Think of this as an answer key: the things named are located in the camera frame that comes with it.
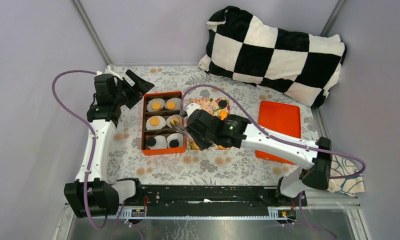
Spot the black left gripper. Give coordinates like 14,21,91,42
112,70,155,109

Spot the round tan biscuit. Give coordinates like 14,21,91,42
170,118,180,125
192,142,200,150
151,101,162,111
149,116,161,126
165,101,177,110

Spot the orange compartment cookie box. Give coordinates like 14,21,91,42
141,91,187,156

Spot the black sandwich cookie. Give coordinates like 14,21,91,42
217,99,228,109
168,139,180,148
146,137,157,148

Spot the floral cookie tray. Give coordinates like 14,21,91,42
187,97,231,151

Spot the orange fish shaped cookie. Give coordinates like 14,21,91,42
219,110,228,120

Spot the orange box lid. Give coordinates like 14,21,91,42
255,100,302,166

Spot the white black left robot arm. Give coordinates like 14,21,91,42
63,69,154,218

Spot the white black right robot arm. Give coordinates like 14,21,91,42
170,106,332,206

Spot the white paper cupcake liner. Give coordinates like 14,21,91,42
147,135,168,150
165,114,183,128
146,98,165,112
145,115,166,131
166,132,184,148
164,97,181,110

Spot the black white checkered pillow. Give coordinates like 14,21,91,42
198,6,347,108

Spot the blue cream patterned cloth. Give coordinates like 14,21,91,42
327,156,365,197

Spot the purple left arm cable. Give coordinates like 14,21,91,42
51,69,145,240

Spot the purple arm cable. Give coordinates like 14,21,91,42
51,69,145,240
179,84,367,240

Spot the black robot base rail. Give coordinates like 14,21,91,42
123,185,308,218

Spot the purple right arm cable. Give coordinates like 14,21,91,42
179,84,367,240

